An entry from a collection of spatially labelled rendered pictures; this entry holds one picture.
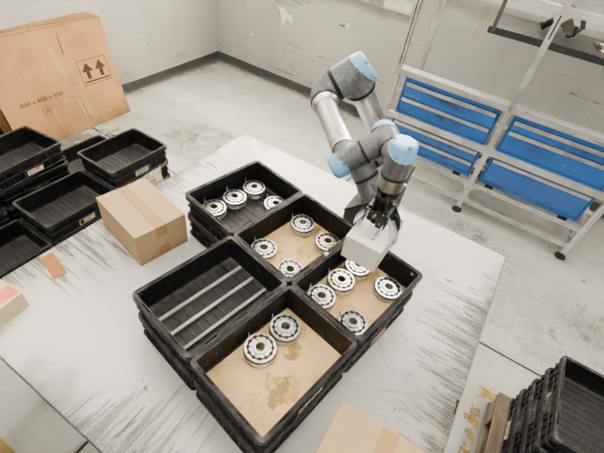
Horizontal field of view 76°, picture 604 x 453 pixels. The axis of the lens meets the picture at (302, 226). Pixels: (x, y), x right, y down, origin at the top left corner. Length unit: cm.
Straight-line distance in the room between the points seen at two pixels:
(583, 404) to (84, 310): 200
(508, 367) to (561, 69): 236
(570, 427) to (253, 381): 130
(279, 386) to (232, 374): 14
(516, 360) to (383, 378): 137
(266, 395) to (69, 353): 68
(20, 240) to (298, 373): 182
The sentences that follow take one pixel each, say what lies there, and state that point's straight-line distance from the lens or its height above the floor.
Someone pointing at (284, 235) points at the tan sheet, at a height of 83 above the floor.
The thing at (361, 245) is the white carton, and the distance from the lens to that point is 119.
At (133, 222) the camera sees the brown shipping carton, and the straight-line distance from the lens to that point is 163.
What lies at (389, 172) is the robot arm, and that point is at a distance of 106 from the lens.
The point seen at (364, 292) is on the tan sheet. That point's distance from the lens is 147.
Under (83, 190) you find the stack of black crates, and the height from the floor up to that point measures 38.
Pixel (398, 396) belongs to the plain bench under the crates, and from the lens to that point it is 145.
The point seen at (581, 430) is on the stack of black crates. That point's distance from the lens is 203.
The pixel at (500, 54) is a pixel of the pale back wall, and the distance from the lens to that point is 388.
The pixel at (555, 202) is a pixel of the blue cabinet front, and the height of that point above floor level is 40.
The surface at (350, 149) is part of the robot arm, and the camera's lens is 113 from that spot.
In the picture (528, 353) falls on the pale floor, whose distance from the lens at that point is 278.
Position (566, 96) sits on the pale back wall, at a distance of 392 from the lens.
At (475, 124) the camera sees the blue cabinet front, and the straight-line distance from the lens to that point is 313.
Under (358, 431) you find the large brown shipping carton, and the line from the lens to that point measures 115.
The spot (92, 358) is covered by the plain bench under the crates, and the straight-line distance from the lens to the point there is 149.
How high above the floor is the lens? 196
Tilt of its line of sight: 43 degrees down
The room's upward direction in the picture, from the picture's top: 10 degrees clockwise
